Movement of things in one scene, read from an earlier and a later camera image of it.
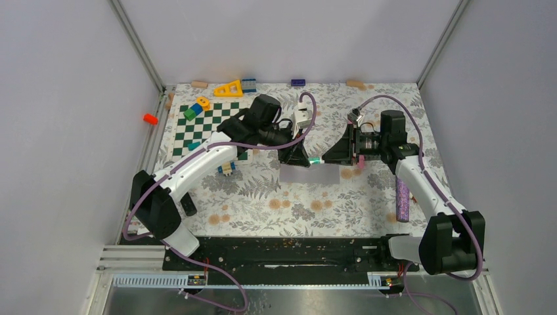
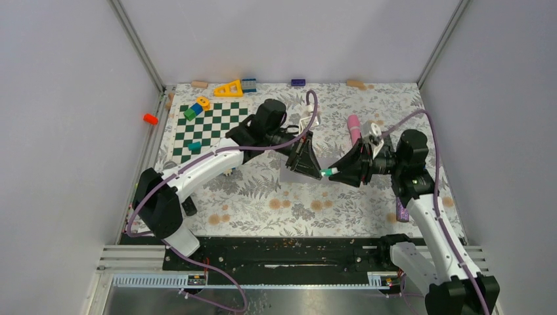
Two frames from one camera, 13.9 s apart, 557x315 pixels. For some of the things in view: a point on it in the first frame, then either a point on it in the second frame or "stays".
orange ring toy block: (204, 102) stays
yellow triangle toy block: (227, 90) stays
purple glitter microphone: (402, 201) stays
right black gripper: (342, 153) to (355, 167)
